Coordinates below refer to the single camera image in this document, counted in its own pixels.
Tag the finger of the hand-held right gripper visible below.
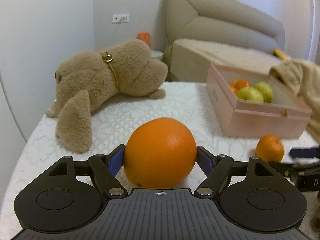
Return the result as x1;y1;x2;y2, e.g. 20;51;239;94
289;146;320;159
269;161;320;179

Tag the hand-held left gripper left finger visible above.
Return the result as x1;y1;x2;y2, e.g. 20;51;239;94
47;144;127;198

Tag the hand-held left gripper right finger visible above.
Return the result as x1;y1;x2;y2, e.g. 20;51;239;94
194;146;275;198

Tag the large orange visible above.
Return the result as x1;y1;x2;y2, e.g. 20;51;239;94
124;117;197;189

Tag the pink cardboard box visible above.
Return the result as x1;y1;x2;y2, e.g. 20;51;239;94
206;63;313;139

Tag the green guava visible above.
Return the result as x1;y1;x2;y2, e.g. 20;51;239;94
254;81;274;103
236;87;265;104

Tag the beige fleece blanket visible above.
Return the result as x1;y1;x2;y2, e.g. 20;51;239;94
269;59;320;143

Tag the brown plush toy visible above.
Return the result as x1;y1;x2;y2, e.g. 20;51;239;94
45;39;169;154

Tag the small yellow object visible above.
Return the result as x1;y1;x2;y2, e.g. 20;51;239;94
273;48;288;61

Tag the beige covered mattress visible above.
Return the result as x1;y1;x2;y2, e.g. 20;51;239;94
170;39;285;83

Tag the round white side table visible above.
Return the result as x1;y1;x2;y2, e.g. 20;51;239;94
150;50;164;62

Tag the orange bear figurine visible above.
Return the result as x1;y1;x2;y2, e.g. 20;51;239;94
137;32;152;47

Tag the beige upholstered headboard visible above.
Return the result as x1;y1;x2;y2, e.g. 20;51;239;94
165;0;285;55

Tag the white wall socket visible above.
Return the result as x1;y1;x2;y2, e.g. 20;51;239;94
112;14;130;23

